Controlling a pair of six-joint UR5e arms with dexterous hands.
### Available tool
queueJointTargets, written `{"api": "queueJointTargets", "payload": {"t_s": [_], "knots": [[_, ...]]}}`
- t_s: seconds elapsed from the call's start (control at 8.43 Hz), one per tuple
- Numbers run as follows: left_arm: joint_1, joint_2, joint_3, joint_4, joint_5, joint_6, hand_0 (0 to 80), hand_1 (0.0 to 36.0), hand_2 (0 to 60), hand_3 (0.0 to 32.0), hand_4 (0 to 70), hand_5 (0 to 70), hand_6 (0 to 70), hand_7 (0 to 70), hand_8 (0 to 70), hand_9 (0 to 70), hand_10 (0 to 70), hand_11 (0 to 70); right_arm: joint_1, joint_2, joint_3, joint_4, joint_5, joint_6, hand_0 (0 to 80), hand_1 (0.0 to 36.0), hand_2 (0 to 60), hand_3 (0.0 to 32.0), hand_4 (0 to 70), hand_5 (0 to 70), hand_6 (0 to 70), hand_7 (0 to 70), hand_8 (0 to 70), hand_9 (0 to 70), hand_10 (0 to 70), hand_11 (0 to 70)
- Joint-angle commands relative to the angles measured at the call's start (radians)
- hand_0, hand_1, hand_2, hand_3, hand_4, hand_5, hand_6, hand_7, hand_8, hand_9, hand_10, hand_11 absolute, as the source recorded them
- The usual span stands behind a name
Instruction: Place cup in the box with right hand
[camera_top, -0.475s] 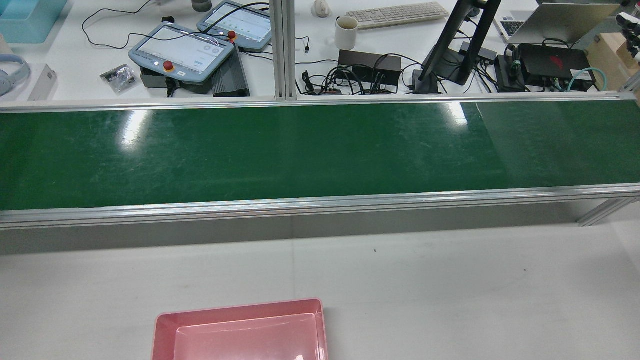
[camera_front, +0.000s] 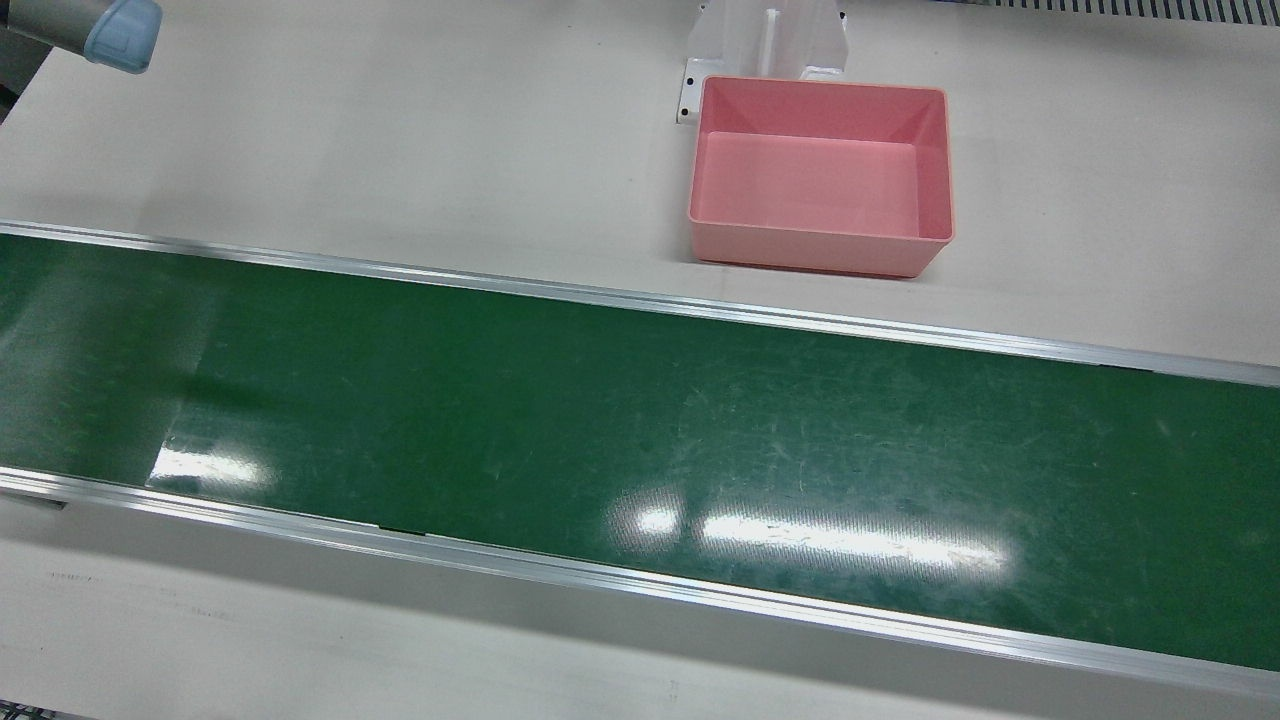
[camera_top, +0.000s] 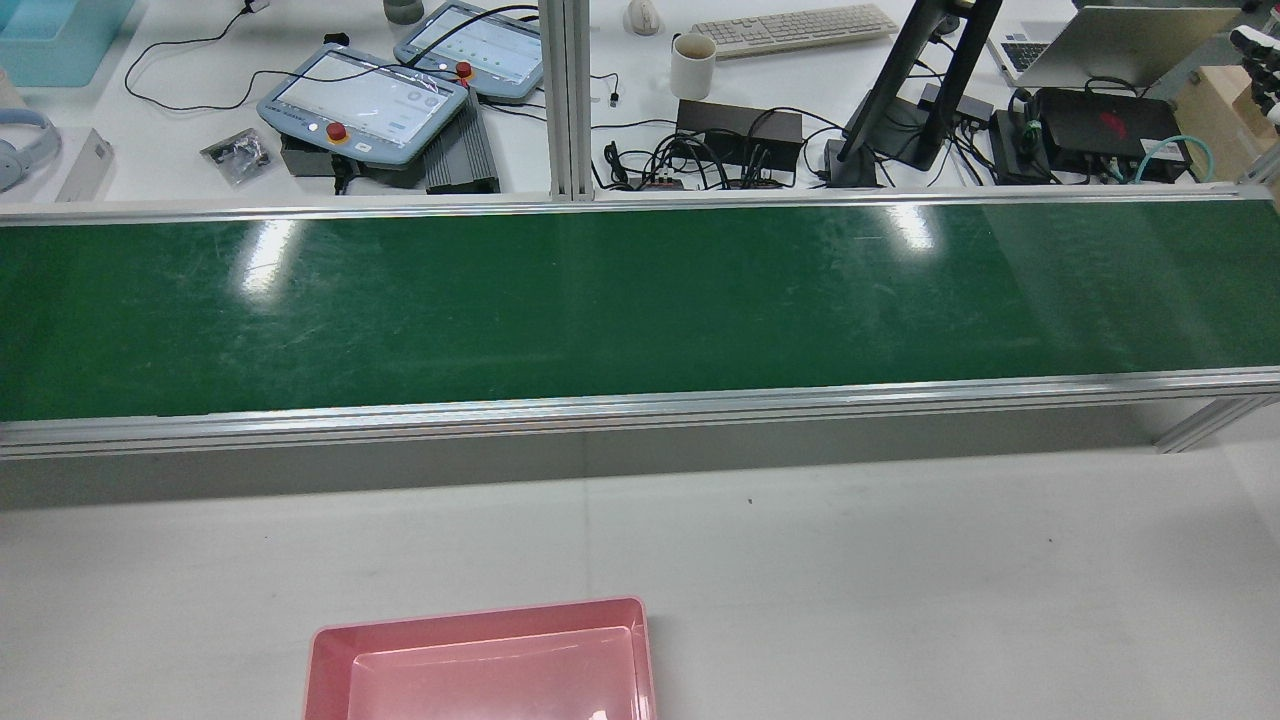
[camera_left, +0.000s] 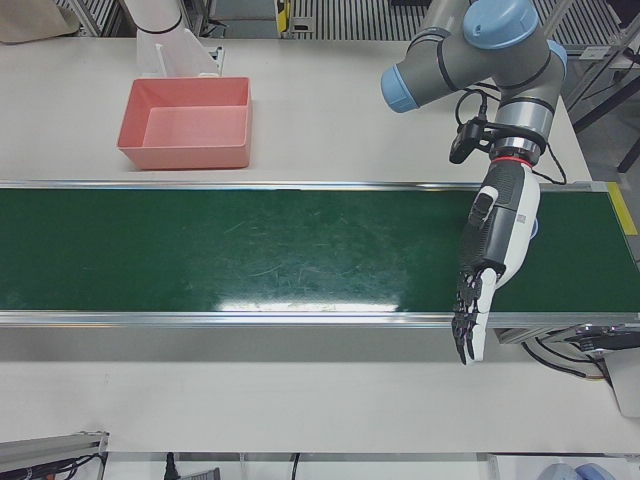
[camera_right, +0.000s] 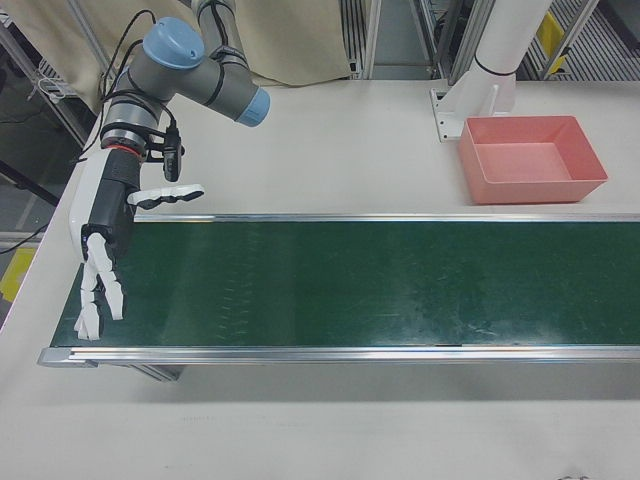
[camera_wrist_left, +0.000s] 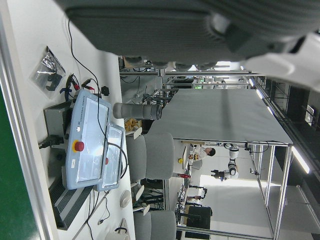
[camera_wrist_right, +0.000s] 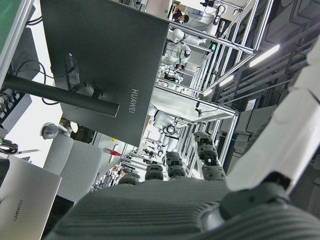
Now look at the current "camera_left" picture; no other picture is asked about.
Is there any black tripod stand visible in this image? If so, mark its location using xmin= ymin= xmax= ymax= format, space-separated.
xmin=569 ymin=29 xmax=640 ymax=174

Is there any white cylindrical column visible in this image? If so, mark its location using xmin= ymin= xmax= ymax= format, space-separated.
xmin=122 ymin=0 xmax=185 ymax=35

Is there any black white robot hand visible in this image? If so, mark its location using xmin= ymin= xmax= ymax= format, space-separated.
xmin=450 ymin=158 xmax=543 ymax=367

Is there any white mounting bracket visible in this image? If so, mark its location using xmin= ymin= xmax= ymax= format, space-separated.
xmin=135 ymin=28 xmax=225 ymax=80

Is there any pale blue rounded object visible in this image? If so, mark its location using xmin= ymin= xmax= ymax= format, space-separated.
xmin=542 ymin=462 xmax=609 ymax=480

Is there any silver laptop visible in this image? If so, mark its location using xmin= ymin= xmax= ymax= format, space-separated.
xmin=604 ymin=349 xmax=640 ymax=419

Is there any green conveyor belt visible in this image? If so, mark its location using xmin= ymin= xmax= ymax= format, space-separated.
xmin=0 ymin=178 xmax=640 ymax=364

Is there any yellow black safety marker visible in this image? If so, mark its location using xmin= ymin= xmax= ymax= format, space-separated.
xmin=274 ymin=0 xmax=294 ymax=39

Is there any grey looped cable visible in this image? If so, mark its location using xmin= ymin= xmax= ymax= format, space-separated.
xmin=522 ymin=333 xmax=609 ymax=382

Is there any pink plastic box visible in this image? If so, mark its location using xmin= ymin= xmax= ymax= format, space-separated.
xmin=115 ymin=76 xmax=254 ymax=172

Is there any aluminium profile beam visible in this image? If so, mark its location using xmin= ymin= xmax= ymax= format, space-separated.
xmin=0 ymin=430 xmax=110 ymax=480

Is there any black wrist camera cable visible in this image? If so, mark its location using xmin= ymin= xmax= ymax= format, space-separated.
xmin=454 ymin=85 xmax=569 ymax=186

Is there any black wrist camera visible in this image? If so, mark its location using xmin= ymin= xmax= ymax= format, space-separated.
xmin=448 ymin=117 xmax=494 ymax=164

